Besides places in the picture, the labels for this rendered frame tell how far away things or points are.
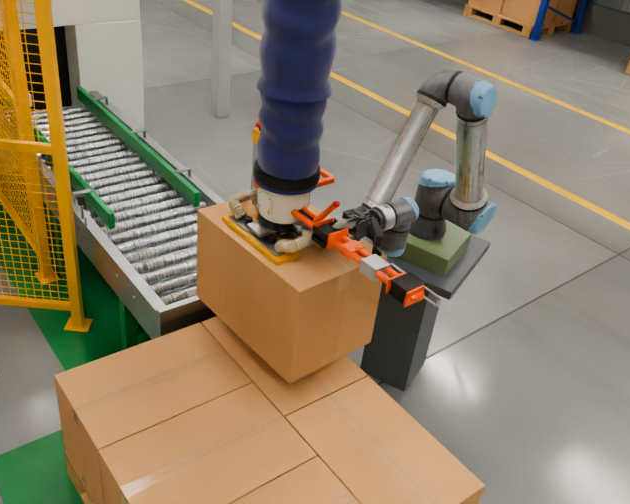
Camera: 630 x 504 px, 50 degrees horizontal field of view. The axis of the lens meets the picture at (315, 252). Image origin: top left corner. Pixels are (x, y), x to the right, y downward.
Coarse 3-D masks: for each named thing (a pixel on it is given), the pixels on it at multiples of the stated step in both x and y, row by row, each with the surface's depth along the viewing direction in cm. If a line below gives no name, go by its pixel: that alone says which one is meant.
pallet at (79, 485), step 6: (66, 456) 265; (66, 462) 269; (72, 468) 262; (72, 474) 265; (78, 474) 256; (72, 480) 269; (78, 480) 258; (78, 486) 262; (84, 486) 252; (78, 492) 265; (84, 492) 264; (84, 498) 262; (90, 498) 249
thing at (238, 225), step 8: (224, 216) 243; (232, 216) 242; (248, 216) 239; (232, 224) 239; (240, 224) 238; (240, 232) 235; (248, 232) 234; (248, 240) 233; (256, 240) 231; (264, 240) 231; (272, 240) 229; (256, 248) 230; (264, 248) 228; (272, 248) 227; (272, 256) 224; (280, 256) 225; (288, 256) 225; (296, 256) 227; (280, 264) 224
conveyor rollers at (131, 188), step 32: (64, 128) 412; (96, 128) 416; (96, 160) 384; (128, 160) 387; (96, 192) 353; (128, 192) 356; (160, 192) 366; (128, 224) 331; (160, 224) 333; (128, 256) 308; (192, 256) 318; (160, 288) 292; (192, 288) 293
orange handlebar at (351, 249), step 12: (324, 180) 248; (300, 216) 225; (312, 216) 226; (312, 228) 221; (336, 240) 214; (348, 240) 215; (348, 252) 210; (360, 252) 211; (384, 276) 200; (420, 300) 194
